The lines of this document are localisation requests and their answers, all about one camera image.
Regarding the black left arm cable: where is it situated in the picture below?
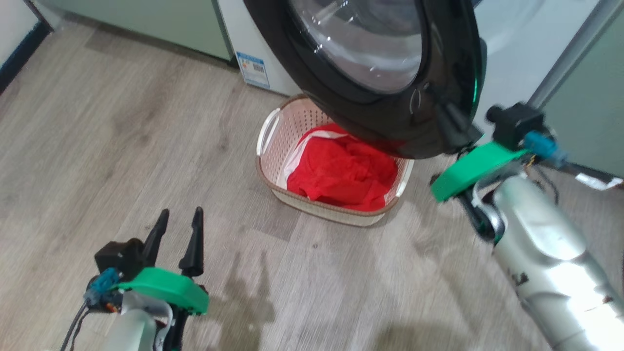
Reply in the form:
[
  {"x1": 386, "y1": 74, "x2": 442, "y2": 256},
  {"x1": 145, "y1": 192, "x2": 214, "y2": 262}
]
[{"x1": 60, "y1": 301, "x2": 91, "y2": 351}]

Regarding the cream perforated basket brown rim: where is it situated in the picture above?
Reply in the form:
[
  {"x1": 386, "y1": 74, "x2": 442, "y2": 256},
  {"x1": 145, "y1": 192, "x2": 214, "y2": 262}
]
[{"x1": 256, "y1": 94, "x2": 415, "y2": 228}]

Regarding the pale green cabinet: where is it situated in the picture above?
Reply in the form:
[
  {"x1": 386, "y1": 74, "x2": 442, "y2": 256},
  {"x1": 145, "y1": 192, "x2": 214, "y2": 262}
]
[{"x1": 34, "y1": 0, "x2": 235, "y2": 62}]

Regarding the black washing machine door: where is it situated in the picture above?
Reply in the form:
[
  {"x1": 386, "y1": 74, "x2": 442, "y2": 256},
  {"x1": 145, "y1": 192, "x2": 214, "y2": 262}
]
[{"x1": 243, "y1": 0, "x2": 488, "y2": 160}]

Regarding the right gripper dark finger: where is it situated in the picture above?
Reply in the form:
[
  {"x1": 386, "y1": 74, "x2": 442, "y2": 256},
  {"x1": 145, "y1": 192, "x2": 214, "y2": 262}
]
[{"x1": 435, "y1": 101, "x2": 484, "y2": 152}]

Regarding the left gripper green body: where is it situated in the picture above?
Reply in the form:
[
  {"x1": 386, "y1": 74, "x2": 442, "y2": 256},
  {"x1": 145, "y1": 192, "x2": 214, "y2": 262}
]
[{"x1": 117, "y1": 267, "x2": 210, "y2": 351}]

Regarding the pale green cabinet panel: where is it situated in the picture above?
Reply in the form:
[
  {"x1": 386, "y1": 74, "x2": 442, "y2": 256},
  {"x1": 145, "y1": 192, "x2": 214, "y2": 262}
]
[{"x1": 529, "y1": 0, "x2": 624, "y2": 179}]

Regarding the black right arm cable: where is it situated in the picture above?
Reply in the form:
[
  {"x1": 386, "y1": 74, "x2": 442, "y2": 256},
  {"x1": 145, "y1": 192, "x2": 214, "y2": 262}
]
[{"x1": 530, "y1": 165, "x2": 560, "y2": 206}]

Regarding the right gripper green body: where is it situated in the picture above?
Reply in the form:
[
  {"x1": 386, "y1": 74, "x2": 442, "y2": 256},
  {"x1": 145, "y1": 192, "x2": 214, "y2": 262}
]
[{"x1": 430, "y1": 141, "x2": 530, "y2": 242}]

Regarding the red garment with white stripes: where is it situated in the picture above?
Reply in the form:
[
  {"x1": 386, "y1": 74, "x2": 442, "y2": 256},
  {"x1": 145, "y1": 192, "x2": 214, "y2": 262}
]
[{"x1": 285, "y1": 123, "x2": 408, "y2": 212}]

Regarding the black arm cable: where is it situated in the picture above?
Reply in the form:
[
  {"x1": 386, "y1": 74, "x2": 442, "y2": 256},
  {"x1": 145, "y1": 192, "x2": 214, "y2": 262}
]
[
  {"x1": 530, "y1": 165, "x2": 560, "y2": 206},
  {"x1": 60, "y1": 301, "x2": 91, "y2": 351}
]

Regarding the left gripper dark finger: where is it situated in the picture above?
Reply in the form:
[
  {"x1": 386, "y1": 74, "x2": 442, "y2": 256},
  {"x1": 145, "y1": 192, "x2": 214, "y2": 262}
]
[
  {"x1": 142, "y1": 209, "x2": 170, "y2": 268},
  {"x1": 178, "y1": 207, "x2": 205, "y2": 278}
]

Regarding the blue energy label sticker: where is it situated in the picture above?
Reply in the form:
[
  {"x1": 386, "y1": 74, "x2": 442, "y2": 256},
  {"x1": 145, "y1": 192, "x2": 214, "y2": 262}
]
[{"x1": 236, "y1": 51, "x2": 271, "y2": 90}]

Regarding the white front-load washing machine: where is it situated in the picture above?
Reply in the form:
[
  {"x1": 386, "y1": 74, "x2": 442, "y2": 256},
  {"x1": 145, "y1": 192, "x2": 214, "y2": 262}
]
[{"x1": 217, "y1": 0, "x2": 601, "y2": 128}]

